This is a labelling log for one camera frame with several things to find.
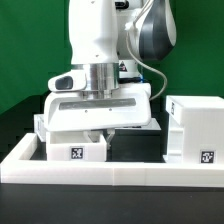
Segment white marker tag plate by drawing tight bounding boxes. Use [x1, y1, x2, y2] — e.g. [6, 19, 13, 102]
[124, 118, 161, 131]

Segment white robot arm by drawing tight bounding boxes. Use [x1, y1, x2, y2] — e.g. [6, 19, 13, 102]
[44, 0, 176, 145]

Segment white U-shaped border wall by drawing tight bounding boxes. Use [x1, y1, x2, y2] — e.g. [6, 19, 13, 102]
[0, 133, 224, 187]

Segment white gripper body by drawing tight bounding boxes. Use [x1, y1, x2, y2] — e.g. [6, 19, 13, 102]
[44, 83, 151, 132]

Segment white drawer box rear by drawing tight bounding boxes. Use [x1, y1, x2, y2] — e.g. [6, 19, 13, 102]
[34, 114, 46, 142]

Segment white drawer box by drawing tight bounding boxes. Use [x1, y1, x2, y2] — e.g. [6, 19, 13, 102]
[46, 131, 107, 162]
[34, 114, 46, 142]

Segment white drawer cabinet frame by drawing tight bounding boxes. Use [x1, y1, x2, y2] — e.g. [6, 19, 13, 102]
[164, 95, 224, 165]

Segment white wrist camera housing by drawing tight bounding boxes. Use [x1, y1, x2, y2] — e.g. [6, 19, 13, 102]
[48, 70, 87, 92]

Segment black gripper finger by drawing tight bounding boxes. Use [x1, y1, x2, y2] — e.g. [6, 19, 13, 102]
[83, 131, 99, 143]
[104, 129, 115, 148]

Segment white drawer box front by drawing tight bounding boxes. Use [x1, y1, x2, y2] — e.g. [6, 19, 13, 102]
[46, 131, 107, 162]

